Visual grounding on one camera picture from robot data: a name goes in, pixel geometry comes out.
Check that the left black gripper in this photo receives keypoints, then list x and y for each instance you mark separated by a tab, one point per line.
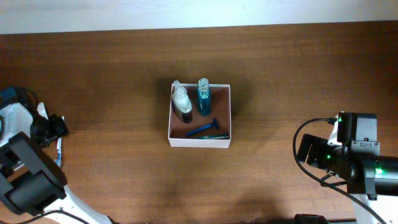
59	128

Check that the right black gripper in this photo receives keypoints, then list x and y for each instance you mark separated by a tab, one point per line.
314	156

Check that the blue white toothbrush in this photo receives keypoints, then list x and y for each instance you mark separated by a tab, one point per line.
58	160

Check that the green red toothpaste tube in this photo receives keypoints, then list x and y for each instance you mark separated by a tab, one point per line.
217	136

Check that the blue disposable razor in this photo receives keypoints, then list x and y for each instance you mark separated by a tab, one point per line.
213	124

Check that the blue mouthwash bottle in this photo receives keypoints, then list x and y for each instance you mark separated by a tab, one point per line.
204	96

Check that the clear spray bottle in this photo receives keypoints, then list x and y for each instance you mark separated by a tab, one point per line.
181	103

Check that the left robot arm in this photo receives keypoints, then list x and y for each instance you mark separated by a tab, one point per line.
32	179

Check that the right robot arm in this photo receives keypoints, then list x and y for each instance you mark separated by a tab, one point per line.
374	193

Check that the white cardboard box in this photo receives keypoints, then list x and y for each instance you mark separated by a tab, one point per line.
220	109

